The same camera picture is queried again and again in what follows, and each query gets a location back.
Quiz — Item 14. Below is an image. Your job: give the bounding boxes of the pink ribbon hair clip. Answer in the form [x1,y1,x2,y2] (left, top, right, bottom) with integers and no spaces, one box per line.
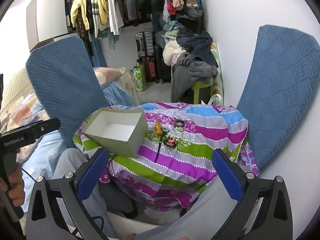
[164,137,177,148]

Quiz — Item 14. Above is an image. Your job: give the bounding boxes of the white cabinet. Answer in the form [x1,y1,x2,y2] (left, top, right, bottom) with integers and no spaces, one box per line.
[26,0,68,50]

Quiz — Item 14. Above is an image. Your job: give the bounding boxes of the silver ring bangle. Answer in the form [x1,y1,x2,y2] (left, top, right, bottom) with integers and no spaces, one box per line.
[151,132,166,143]

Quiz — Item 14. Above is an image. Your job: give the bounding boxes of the cream blanket bundle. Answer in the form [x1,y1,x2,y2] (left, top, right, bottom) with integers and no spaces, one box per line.
[163,40,186,66]

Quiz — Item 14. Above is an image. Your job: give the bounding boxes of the dark navy garment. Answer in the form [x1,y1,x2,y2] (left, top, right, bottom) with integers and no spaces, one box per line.
[176,30,218,67]

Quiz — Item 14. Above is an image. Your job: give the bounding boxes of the grey clothes pile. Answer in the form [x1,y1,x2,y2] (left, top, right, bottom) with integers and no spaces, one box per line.
[171,52,217,102]

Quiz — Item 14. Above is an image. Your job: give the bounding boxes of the yellow hanging jacket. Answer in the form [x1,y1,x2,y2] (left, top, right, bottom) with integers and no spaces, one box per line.
[70,0,89,30]

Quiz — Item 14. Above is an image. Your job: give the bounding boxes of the green jade pendant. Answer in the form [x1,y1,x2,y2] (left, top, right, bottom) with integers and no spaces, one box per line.
[176,127,184,132]

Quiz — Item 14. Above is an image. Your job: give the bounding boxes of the person's left hand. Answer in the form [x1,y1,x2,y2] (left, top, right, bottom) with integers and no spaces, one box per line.
[1,163,25,207]

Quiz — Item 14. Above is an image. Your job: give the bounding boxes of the colourful striped floral blanket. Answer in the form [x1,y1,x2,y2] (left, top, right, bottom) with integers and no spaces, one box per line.
[72,102,261,212]

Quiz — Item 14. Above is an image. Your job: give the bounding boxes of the green plastic stool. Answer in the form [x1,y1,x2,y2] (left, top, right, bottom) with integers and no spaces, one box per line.
[191,77,214,105]

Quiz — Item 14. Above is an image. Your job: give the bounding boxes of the orange gourd pendant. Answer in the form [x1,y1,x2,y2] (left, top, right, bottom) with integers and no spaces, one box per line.
[155,121,163,137]

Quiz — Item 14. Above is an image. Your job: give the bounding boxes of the black cord green pendant necklace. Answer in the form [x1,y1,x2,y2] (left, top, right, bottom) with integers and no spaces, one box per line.
[154,127,171,163]

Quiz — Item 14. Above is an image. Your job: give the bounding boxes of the light blue bed sheet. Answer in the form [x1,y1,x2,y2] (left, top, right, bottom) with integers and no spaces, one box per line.
[22,81,135,214]

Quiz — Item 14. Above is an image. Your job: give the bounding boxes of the blue textured left cushion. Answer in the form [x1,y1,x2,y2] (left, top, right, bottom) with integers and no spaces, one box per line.
[26,36,109,147]

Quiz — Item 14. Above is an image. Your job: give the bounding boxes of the white cardboard box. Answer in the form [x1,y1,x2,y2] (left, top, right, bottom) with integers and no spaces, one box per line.
[82,108,148,158]

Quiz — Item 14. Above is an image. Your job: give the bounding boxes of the black suitcase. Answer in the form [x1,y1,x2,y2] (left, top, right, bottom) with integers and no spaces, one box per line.
[135,31,155,58]

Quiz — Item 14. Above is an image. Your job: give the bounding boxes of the black patterned bangle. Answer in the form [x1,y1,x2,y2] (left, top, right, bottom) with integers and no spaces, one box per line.
[174,119,185,127]

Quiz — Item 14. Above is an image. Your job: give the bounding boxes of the pink beige pillow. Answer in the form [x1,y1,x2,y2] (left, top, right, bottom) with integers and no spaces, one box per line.
[94,67,125,88]

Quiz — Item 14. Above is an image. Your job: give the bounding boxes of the white hanging shirt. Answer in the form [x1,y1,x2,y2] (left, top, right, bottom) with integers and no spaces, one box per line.
[107,0,124,36]

